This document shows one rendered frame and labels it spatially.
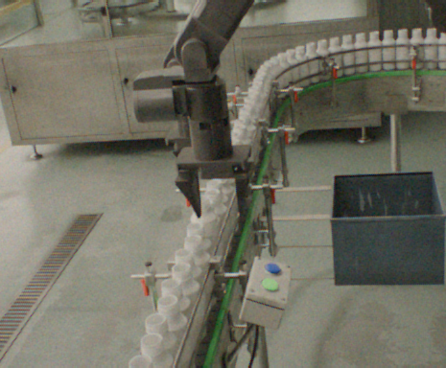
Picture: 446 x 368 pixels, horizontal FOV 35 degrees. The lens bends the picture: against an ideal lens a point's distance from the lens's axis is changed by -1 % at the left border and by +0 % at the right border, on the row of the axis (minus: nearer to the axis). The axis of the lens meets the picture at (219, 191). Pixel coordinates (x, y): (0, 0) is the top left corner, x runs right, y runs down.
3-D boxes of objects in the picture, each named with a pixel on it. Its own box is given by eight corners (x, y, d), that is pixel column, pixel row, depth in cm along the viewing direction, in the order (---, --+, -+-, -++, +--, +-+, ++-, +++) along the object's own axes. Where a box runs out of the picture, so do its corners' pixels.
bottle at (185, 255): (187, 310, 153) (176, 244, 146) (212, 313, 151) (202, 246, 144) (176, 326, 148) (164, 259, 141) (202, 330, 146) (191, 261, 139)
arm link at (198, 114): (221, 80, 93) (227, 68, 98) (170, 82, 94) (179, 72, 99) (226, 128, 95) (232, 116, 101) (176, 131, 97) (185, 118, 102)
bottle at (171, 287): (161, 357, 139) (148, 287, 132) (181, 341, 143) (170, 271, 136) (184, 367, 135) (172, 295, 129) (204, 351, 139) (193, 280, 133)
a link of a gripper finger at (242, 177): (253, 225, 100) (247, 165, 97) (204, 227, 102) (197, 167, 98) (259, 205, 106) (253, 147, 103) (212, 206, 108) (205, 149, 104)
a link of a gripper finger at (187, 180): (228, 226, 101) (222, 166, 97) (180, 227, 102) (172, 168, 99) (235, 206, 107) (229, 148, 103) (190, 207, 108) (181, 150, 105)
